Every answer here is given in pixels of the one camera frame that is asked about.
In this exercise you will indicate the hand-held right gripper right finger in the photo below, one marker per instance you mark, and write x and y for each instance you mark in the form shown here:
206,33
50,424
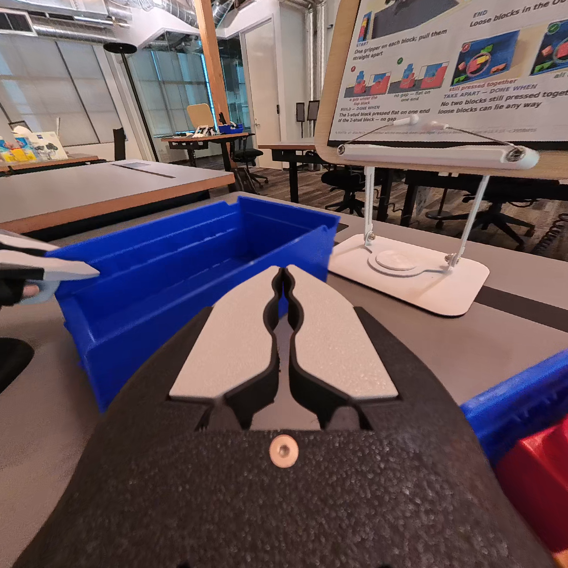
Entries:
341,346

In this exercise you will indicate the small far blue bin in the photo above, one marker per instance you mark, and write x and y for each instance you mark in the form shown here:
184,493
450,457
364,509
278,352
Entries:
230,129

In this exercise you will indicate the black office chair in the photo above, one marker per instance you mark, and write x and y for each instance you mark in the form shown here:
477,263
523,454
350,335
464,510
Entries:
341,177
246,155
488,213

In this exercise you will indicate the blue bin with block pile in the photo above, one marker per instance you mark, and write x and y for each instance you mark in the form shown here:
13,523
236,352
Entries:
133,346

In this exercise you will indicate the wooden post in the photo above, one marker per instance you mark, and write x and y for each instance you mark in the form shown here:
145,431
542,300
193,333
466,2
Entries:
208,53

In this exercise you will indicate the wall tablet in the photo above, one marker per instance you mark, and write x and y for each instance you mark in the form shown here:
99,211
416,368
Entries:
300,112
313,110

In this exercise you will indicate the black backpack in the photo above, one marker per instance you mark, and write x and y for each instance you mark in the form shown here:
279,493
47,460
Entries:
245,179

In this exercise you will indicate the instruction sheet on white stand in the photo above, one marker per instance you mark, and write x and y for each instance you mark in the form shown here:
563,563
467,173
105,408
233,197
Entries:
443,293

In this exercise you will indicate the blue bin for built steps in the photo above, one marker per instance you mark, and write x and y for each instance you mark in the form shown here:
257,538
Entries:
510,412

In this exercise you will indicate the silver ventilation duct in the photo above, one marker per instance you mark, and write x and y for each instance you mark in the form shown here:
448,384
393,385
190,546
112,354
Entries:
177,13

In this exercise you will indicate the far wooden board stand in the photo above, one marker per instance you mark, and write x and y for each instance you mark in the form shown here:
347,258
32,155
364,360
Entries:
199,114

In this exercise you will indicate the wooden desk with black legs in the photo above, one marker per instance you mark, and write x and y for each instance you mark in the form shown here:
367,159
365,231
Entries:
284,145

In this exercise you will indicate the person's left hand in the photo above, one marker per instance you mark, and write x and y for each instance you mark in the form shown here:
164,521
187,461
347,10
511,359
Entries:
31,292

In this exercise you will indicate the printed instruction sheet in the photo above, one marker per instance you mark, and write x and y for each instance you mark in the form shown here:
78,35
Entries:
443,57

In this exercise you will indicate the far wooden desk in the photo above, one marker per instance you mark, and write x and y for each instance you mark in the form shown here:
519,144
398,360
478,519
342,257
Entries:
208,137

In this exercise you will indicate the black chair back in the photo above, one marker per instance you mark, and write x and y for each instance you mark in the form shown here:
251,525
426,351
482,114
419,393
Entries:
119,144

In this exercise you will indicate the cluster of built block steps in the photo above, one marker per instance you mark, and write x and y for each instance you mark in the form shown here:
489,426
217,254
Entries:
541,488

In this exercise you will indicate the black rounded pad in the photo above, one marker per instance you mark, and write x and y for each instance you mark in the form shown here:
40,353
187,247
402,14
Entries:
13,359

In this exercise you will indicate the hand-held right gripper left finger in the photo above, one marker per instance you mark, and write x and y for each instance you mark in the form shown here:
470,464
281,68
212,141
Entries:
222,346

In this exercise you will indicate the group of colourful boxes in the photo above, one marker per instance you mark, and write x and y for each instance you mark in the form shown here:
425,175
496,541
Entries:
26,148

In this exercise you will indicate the black floor lamp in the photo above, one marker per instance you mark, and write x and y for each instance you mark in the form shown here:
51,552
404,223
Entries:
120,47

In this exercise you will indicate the white door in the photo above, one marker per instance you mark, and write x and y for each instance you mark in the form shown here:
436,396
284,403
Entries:
262,80

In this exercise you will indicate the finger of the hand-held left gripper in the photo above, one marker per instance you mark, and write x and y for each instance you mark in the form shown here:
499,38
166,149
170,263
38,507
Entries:
22,239
53,267

